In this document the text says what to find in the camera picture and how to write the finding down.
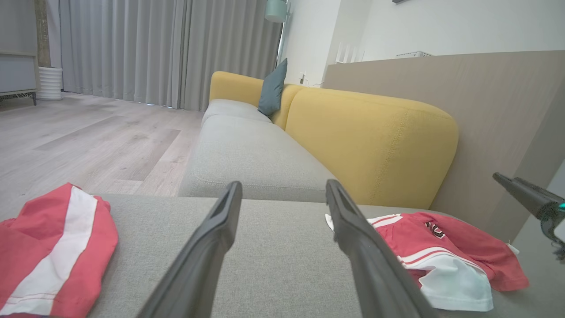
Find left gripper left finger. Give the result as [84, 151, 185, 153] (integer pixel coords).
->
[137, 181, 243, 318]

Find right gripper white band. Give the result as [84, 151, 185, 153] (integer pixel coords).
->
[493, 172, 565, 261]

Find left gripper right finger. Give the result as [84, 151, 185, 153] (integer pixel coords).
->
[325, 179, 437, 318]

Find red jersey shirt white sleeves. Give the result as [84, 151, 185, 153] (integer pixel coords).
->
[325, 212, 529, 312]

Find red shorts white stripe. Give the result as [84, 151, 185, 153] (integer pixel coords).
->
[0, 182, 119, 318]

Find beige wood partition panel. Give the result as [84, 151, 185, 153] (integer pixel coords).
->
[322, 50, 565, 242]

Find grey sofa seat cushion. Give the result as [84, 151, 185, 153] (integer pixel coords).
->
[179, 115, 341, 204]
[202, 99, 272, 125]

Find yellow sofa backrest cushion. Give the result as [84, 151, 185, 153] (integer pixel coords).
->
[209, 72, 305, 131]
[285, 87, 459, 210]

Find teal throw pillow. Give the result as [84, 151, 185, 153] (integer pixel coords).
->
[258, 58, 288, 117]

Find white slatted rack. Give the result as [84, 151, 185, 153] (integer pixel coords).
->
[335, 42, 365, 64]

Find grey pleated curtains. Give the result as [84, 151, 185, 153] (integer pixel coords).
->
[46, 0, 284, 112]

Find white ribbed plant pot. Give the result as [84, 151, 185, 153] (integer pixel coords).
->
[38, 66, 63, 101]

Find teal lamp shade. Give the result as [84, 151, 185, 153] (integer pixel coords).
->
[265, 0, 292, 23]

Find grey tv cabinet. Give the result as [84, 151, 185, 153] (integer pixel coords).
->
[0, 50, 39, 106]

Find indoor tree plant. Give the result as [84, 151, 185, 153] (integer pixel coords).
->
[35, 0, 52, 68]

